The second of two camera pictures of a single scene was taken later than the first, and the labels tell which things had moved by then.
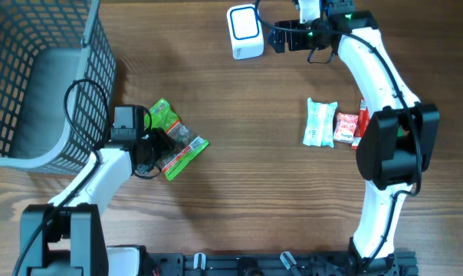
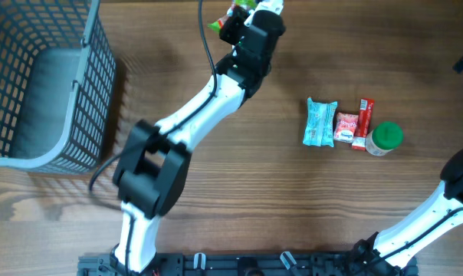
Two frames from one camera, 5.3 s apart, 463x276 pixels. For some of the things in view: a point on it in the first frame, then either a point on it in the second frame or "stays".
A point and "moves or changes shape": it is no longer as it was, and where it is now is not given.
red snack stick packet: [362, 123] stays
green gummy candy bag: [188, 144] moves or changes shape
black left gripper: [164, 142] to [231, 24]
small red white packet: [345, 127] stays
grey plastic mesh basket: [50, 84] stays
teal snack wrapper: [319, 128] stays
